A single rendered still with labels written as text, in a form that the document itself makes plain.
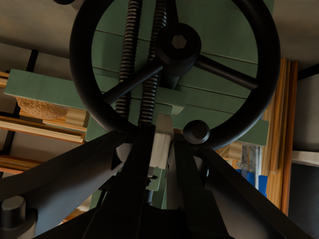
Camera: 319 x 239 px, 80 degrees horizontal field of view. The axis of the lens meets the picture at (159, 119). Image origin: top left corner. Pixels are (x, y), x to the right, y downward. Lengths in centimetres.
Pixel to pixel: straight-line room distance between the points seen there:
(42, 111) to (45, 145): 262
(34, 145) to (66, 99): 274
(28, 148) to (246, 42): 304
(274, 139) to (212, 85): 147
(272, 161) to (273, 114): 40
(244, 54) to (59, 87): 43
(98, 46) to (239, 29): 34
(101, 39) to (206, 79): 26
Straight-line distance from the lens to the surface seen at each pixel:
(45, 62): 335
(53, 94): 49
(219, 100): 46
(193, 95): 45
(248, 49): 53
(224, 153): 49
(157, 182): 55
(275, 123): 191
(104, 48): 49
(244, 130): 27
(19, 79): 54
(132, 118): 34
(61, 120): 65
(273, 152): 189
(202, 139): 19
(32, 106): 53
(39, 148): 318
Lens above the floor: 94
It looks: 7 degrees down
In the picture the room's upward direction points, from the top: 169 degrees counter-clockwise
